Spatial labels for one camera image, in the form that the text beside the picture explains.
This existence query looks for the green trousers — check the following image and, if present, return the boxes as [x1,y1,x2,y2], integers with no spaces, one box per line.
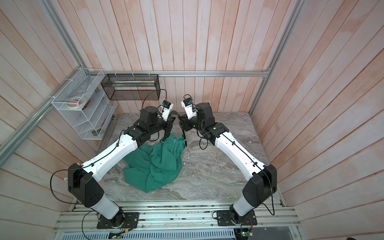
[123,133,186,193]

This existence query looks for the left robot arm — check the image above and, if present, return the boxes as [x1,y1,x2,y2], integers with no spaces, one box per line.
[68,102,175,228]

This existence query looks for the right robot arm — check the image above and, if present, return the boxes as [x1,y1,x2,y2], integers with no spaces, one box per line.
[179,98,277,222]

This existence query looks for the tape roll on shelf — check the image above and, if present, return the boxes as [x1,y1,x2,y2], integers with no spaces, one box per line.
[66,96,86,109]

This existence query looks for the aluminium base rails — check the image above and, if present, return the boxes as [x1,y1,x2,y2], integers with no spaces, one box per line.
[53,200,300,233]

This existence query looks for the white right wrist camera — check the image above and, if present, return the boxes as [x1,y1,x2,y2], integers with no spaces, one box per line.
[181,98,197,120]

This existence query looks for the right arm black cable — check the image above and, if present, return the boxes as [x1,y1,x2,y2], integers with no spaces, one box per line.
[182,94,276,216]

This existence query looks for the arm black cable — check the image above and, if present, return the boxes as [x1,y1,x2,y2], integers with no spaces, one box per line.
[182,94,276,216]
[49,88,168,205]

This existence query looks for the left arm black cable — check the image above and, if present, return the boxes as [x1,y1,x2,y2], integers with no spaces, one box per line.
[49,88,168,205]

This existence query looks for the black wire mesh basket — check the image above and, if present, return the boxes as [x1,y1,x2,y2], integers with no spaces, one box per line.
[101,74,160,101]

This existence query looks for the white wire mesh shelf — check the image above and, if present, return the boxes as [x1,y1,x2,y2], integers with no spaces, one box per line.
[52,68,117,140]

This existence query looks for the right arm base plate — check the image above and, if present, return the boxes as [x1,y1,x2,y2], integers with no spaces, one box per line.
[213,210,258,227]

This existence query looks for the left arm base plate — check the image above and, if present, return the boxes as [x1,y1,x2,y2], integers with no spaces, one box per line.
[97,211,140,229]

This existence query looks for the aluminium frame rail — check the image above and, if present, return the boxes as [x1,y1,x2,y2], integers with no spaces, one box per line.
[1,1,297,173]

